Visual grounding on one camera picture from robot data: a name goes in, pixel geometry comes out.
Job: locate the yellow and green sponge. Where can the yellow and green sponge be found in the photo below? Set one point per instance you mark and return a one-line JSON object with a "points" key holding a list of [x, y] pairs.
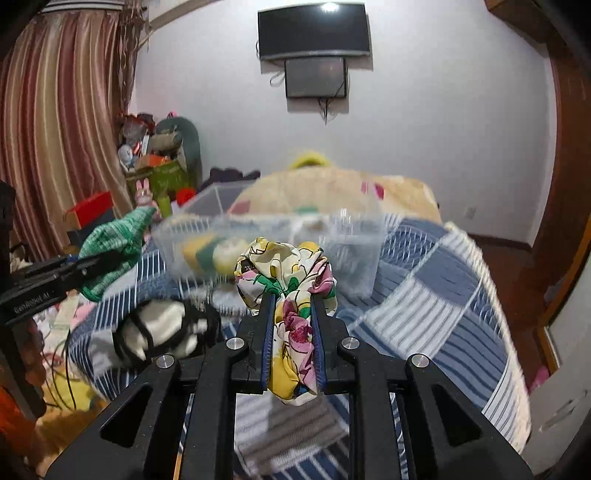
{"points": [[198, 254]]}

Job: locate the striped brown curtain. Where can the striped brown curtain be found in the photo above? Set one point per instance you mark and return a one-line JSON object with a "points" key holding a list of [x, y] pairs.
{"points": [[55, 115]]}

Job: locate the clear plastic storage box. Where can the clear plastic storage box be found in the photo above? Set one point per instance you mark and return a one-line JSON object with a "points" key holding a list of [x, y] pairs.
{"points": [[355, 249]]}

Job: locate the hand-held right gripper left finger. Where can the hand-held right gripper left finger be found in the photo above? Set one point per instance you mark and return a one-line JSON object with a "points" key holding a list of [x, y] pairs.
{"points": [[268, 344]]}

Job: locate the floral patterned cloth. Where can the floral patterned cloth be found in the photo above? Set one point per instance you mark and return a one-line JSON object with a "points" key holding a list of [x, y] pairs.
{"points": [[295, 277]]}

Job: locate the black and white sock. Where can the black and white sock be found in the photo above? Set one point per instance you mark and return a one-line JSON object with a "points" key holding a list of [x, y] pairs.
{"points": [[157, 330]]}

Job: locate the yellow plush item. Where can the yellow plush item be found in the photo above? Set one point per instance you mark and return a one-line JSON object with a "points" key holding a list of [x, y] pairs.
{"points": [[308, 158]]}

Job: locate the blue checked quilt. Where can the blue checked quilt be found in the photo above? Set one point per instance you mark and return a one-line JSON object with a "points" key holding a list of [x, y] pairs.
{"points": [[438, 314]]}

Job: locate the red box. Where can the red box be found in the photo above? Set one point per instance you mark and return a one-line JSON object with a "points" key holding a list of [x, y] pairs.
{"points": [[90, 207]]}

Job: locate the black wall television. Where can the black wall television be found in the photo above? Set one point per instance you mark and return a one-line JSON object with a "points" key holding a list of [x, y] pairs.
{"points": [[314, 30]]}

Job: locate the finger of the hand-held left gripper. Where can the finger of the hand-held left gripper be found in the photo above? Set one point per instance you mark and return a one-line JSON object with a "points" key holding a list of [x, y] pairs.
{"points": [[94, 264]]}

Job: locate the green cardboard box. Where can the green cardboard box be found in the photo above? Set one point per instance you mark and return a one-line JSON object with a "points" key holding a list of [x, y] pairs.
{"points": [[161, 177]]}

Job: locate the grey green plush toy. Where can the grey green plush toy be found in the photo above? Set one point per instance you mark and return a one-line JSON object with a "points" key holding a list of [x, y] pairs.
{"points": [[178, 138]]}

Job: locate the small wall monitor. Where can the small wall monitor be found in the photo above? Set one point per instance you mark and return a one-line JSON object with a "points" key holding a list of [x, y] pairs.
{"points": [[315, 77]]}

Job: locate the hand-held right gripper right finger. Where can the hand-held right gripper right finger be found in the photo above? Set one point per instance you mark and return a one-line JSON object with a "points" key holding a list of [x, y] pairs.
{"points": [[318, 353]]}

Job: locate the beige printed blanket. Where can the beige printed blanket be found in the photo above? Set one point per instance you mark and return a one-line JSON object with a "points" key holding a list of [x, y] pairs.
{"points": [[332, 189]]}

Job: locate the pale yellow soft item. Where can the pale yellow soft item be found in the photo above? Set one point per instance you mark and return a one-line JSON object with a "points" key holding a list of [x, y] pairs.
{"points": [[228, 256]]}

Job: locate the pink rabbit toy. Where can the pink rabbit toy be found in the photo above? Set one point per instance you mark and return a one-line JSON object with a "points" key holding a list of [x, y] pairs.
{"points": [[143, 194]]}

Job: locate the green knitted cloth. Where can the green knitted cloth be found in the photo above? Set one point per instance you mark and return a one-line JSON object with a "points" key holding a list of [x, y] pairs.
{"points": [[115, 235]]}

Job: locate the dark cloth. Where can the dark cloth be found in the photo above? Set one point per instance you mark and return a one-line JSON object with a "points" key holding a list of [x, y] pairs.
{"points": [[233, 174]]}

